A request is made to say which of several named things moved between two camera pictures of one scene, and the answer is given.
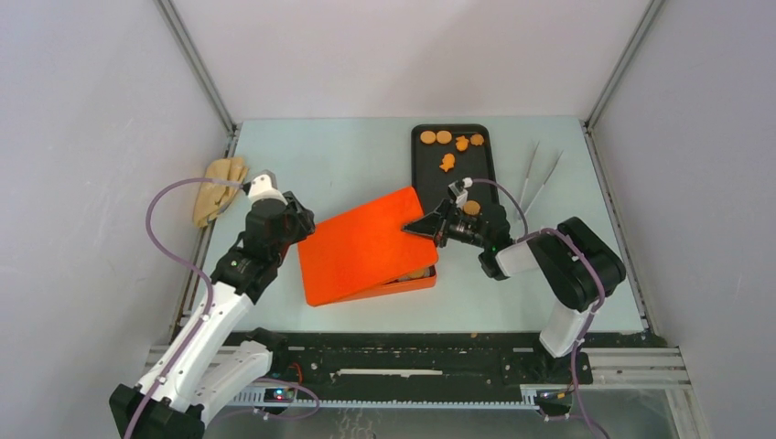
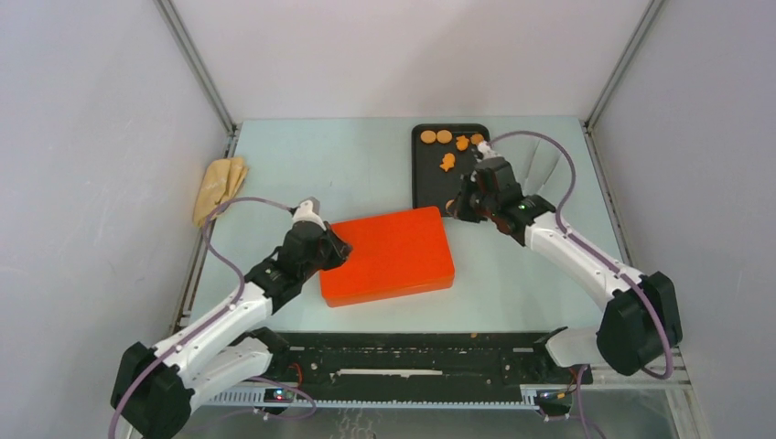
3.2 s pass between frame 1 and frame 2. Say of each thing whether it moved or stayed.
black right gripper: moved
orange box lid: moved
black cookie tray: stayed
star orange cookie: stayed
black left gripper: moved
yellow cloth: stayed
